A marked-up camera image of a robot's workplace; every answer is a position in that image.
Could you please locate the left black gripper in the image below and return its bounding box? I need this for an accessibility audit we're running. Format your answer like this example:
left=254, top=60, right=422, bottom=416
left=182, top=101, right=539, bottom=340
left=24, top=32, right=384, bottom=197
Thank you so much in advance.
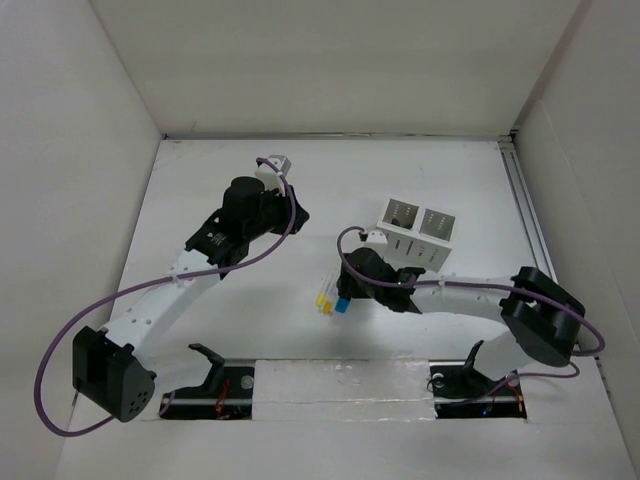
left=244, top=183, right=308, bottom=241

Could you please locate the blue cap black marker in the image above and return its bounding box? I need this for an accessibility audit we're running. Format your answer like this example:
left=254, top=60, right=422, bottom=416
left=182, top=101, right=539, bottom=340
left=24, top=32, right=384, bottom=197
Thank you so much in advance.
left=334, top=298, right=350, bottom=314

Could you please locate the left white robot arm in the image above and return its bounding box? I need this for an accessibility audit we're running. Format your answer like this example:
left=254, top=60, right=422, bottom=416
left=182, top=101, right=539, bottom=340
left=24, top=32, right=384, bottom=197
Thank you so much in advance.
left=72, top=173, right=309, bottom=423

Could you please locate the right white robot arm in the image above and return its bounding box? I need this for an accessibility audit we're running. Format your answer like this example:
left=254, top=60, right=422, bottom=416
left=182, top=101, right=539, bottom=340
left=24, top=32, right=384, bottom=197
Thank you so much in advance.
left=336, top=247, right=584, bottom=399

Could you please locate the white slotted desk organizer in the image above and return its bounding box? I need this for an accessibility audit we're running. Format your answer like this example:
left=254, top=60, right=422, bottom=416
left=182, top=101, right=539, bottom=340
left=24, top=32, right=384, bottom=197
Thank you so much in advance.
left=376, top=199, right=456, bottom=272

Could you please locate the orange-yellow cap white pen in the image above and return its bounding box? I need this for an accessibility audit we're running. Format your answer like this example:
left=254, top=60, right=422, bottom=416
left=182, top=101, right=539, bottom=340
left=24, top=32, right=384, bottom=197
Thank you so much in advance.
left=321, top=269, right=340, bottom=316

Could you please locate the yellow cap white pen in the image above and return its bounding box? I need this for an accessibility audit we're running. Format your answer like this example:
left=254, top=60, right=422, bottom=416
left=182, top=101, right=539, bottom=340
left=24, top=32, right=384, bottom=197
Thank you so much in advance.
left=315, top=268, right=339, bottom=309

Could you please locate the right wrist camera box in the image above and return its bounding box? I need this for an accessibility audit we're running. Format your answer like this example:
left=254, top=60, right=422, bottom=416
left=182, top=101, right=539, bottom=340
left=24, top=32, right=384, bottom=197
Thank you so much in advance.
left=360, top=229, right=388, bottom=256

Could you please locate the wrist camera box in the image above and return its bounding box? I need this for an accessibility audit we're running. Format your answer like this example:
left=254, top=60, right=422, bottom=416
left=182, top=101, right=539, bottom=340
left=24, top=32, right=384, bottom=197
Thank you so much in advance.
left=360, top=229, right=388, bottom=256
left=254, top=155, right=291, bottom=190

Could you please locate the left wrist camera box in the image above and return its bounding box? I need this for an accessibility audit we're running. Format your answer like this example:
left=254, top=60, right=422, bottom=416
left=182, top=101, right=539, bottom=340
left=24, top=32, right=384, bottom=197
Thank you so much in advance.
left=254, top=155, right=291, bottom=190

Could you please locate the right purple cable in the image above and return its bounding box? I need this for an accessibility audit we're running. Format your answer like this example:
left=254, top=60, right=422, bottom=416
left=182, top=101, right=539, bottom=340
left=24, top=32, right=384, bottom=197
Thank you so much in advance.
left=337, top=225, right=605, bottom=401

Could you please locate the purple cable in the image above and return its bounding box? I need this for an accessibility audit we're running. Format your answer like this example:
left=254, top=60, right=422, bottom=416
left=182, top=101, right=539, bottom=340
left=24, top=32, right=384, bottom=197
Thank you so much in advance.
left=337, top=225, right=605, bottom=401
left=33, top=157, right=296, bottom=438

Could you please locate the aluminium rail right side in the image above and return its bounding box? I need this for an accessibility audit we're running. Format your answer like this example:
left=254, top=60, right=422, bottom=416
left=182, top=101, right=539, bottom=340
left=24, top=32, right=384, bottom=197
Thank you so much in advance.
left=498, top=136, right=557, bottom=280

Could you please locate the front metal rail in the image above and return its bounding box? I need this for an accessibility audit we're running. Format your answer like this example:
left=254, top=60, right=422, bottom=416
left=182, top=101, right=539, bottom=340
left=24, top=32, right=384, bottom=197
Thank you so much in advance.
left=159, top=357, right=526, bottom=419

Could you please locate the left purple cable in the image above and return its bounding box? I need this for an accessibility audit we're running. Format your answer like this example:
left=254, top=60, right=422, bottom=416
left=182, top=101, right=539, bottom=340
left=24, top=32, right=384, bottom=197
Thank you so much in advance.
left=33, top=157, right=296, bottom=438

